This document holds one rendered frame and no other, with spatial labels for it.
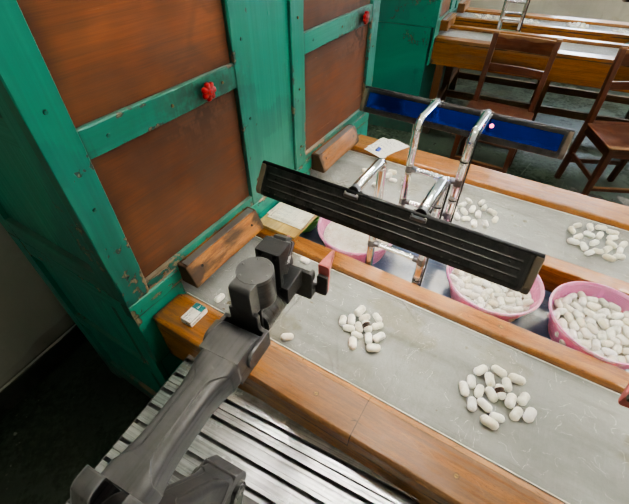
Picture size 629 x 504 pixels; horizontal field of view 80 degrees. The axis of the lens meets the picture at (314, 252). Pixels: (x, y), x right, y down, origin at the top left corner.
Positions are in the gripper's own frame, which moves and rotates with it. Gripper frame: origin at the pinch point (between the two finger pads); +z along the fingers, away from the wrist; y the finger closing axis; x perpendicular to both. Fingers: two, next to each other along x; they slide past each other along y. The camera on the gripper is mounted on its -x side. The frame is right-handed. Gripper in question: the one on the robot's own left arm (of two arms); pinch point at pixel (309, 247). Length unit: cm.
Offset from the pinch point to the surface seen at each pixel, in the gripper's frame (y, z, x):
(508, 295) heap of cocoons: -44, 41, 34
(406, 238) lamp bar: -16.1, 11.7, 0.4
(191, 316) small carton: 29.5, -9.0, 28.9
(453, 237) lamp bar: -24.5, 12.6, -2.4
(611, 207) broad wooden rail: -71, 96, 30
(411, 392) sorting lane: -26.8, -1.1, 33.3
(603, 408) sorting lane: -66, 14, 33
